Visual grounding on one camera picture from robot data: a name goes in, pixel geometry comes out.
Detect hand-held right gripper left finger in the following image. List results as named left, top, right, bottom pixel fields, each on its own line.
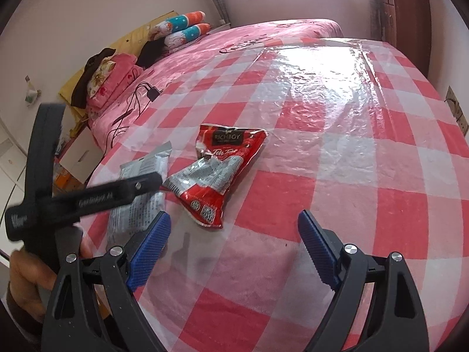
left=40, top=211, right=172, bottom=352

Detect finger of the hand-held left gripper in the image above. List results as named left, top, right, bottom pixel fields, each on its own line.
left=119, top=172, right=164, bottom=206

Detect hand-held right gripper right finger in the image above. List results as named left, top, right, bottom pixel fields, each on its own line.
left=298, top=209, right=430, bottom=352

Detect grey plastic mailer bag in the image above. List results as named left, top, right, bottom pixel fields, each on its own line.
left=107, top=141, right=173, bottom=244

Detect red snack packet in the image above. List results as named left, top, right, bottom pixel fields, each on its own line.
left=160, top=123, right=268, bottom=230

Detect person's left forearm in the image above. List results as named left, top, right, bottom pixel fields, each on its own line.
left=0, top=291, right=46, bottom=352

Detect person's left hand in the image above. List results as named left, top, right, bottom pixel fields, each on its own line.
left=8, top=235, right=94, bottom=317

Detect white cardboard box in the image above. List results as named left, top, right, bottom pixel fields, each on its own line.
left=59, top=137, right=102, bottom=186

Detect small hanging bag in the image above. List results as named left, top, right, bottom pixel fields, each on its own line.
left=24, top=75, right=40, bottom=109

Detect red white checked tablecloth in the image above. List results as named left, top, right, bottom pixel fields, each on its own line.
left=79, top=37, right=469, bottom=352

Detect dark brown cloth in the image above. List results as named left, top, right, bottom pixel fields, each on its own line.
left=71, top=48, right=117, bottom=110

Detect pink folded blanket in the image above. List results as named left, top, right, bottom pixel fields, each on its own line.
left=86, top=53, right=144, bottom=109

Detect black cloth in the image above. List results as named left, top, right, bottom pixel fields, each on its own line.
left=136, top=40, right=173, bottom=70

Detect yellow headboard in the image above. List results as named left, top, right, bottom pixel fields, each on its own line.
left=59, top=10, right=180, bottom=118

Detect bed with pink bedspread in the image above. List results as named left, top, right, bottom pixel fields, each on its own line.
left=86, top=18, right=345, bottom=155

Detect brown wooden cabinet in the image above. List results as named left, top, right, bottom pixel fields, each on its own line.
left=377, top=0, right=431, bottom=79

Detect patterned curtain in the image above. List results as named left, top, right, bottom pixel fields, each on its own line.
left=368, top=0, right=383, bottom=41

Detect black charger cables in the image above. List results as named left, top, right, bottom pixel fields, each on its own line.
left=106, top=82, right=154, bottom=150

